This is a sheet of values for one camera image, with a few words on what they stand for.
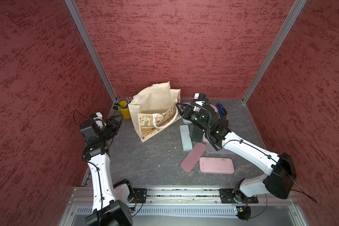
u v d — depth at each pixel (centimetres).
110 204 39
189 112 62
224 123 104
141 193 75
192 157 85
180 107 68
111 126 63
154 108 101
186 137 95
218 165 90
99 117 66
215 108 113
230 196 74
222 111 113
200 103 64
